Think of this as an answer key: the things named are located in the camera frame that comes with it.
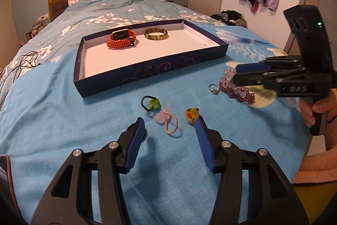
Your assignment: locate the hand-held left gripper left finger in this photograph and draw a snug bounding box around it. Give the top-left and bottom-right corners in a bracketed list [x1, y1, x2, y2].
[24, 117, 146, 225]

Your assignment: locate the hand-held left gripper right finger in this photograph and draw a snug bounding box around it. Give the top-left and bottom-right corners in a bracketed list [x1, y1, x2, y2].
[195, 116, 310, 225]

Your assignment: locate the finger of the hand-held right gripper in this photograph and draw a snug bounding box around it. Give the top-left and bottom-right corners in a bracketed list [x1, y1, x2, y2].
[235, 55, 306, 74]
[232, 67, 309, 88]

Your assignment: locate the purple bead bracelet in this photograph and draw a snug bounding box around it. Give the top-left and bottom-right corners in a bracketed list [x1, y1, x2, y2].
[219, 77, 255, 104]

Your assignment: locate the clear crystal bead bracelet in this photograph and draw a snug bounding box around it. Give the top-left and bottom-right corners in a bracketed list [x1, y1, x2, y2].
[222, 68, 253, 94]

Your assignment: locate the yellow pendant red cord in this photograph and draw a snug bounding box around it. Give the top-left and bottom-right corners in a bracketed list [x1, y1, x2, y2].
[185, 108, 200, 124]

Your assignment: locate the pink pendant pink cord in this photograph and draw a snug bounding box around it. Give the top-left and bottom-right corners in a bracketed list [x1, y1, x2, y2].
[154, 108, 183, 136]

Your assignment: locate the green pendant black cord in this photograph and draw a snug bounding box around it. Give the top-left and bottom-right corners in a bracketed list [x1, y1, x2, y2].
[141, 96, 160, 112]

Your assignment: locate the navy cardboard box tray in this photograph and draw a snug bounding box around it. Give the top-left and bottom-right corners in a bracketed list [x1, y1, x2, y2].
[73, 19, 229, 98]

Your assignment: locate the person's right hand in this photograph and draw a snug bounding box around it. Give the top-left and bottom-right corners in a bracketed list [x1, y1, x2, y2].
[300, 97, 337, 128]

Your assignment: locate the dark clothes pile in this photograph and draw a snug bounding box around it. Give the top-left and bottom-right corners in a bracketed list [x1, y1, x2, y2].
[211, 10, 248, 28]

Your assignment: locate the turquoise blanket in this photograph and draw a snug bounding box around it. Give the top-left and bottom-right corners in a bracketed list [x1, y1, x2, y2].
[0, 22, 312, 225]

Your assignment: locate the orange smartwatch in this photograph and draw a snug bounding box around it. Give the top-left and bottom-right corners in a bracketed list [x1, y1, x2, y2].
[107, 29, 137, 49]

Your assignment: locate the tortoiseshell bangle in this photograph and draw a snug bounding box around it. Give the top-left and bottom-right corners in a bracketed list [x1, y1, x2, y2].
[144, 28, 169, 41]

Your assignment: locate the mustard yellow cloth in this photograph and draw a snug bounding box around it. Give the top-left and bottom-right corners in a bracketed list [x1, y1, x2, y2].
[293, 183, 337, 225]

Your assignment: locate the blue floral duvet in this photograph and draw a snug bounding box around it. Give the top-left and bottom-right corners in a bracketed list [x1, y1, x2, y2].
[0, 0, 249, 109]

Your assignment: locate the brown edged phone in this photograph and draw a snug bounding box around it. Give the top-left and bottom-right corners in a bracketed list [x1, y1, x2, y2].
[0, 154, 12, 215]

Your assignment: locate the nightstand clutter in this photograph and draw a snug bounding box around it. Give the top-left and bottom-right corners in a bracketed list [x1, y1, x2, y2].
[25, 22, 45, 41]

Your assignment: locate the black cable bundle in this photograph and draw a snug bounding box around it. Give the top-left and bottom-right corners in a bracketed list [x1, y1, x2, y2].
[0, 51, 41, 107]

